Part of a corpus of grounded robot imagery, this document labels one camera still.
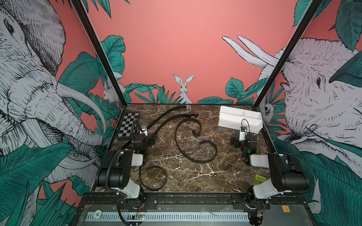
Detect orange label sticker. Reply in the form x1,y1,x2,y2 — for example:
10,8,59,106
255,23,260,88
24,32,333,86
281,205,291,213

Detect white slotted cable duct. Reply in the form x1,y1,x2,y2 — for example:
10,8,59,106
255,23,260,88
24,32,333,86
85,212,249,222

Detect black white checkerboard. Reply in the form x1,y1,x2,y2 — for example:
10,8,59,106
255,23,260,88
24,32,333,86
117,112,140,141

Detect right black frame post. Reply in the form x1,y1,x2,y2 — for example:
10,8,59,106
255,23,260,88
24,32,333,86
253,0,323,109

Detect black belt upper long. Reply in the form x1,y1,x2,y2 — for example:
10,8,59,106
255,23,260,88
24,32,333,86
147,105,187,130

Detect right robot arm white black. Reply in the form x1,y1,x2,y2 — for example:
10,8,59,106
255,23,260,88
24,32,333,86
230,133,310,200

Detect green yellow striped block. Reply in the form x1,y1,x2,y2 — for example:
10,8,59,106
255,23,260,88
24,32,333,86
254,175,267,183

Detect white foam storage box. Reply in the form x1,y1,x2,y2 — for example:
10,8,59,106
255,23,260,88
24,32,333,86
218,106,263,133

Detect black frame post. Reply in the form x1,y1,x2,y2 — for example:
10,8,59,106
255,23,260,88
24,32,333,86
71,0,127,107
253,0,323,109

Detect white round knob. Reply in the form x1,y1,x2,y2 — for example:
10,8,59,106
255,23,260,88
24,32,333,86
93,210,103,219

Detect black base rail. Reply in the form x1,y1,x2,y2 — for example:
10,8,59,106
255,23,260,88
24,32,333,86
79,192,304,211

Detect left black frame post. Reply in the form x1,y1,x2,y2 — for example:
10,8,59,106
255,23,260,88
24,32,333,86
71,0,127,107

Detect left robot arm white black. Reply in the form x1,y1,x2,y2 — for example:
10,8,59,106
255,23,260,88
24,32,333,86
95,134,155,202

